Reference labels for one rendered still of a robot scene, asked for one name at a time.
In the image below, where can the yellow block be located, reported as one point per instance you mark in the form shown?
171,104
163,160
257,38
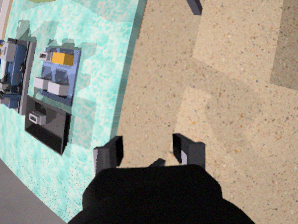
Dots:
62,58

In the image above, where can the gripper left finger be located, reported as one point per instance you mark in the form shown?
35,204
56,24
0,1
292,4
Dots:
108,156

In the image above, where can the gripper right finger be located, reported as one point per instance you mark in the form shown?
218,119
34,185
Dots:
186,151

